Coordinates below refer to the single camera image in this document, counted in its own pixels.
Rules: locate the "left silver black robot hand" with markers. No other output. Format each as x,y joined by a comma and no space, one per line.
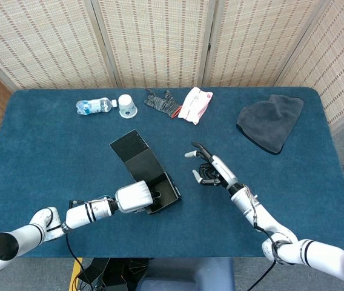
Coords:
134,197

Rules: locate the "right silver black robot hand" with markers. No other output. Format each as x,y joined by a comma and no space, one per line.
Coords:
217,169

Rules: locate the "black paper box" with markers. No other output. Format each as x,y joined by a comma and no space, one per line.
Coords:
147,169

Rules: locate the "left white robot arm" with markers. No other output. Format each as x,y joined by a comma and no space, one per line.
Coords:
78,216

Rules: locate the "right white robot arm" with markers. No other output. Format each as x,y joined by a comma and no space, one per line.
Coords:
269,224

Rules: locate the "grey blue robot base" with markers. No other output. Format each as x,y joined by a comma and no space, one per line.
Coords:
190,276

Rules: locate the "white pink wipes pack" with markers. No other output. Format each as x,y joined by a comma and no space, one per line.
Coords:
194,106

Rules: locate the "dark grey folded cloth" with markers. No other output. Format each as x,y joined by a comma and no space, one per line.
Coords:
269,124

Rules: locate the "grey knit glove red cuff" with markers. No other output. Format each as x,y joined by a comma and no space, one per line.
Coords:
161,103

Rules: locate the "white paper cup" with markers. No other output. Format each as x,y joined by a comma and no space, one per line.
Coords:
127,106

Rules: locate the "blue carpet table cover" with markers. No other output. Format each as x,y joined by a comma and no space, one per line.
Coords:
54,151

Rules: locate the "yellow floor tape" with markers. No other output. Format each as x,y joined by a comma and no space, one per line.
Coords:
75,272

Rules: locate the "clear plastic water bottle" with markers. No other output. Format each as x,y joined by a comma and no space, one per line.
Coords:
93,106

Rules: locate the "black screen hinge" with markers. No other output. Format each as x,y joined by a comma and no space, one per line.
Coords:
209,47

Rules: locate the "beige woven screen panel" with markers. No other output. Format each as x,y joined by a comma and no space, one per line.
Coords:
341,60
38,45
157,45
259,45

